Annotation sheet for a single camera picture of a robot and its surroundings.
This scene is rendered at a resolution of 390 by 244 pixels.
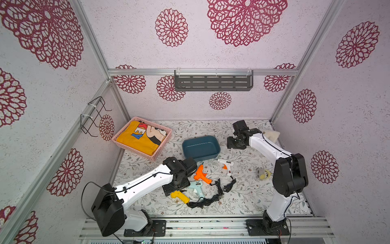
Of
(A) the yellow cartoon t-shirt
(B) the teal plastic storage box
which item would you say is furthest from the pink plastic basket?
(B) the teal plastic storage box

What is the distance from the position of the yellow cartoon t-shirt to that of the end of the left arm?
34cm

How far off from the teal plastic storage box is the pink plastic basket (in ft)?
0.49

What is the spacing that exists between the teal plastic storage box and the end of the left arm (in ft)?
1.03

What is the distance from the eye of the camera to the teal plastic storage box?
3.35 feet

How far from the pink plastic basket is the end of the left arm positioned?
33 centimetres

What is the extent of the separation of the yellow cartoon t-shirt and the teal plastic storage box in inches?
6.7

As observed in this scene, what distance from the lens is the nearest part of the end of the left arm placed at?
1.80 feet

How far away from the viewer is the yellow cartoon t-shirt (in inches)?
38.3

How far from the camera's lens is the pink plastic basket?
3.18ft
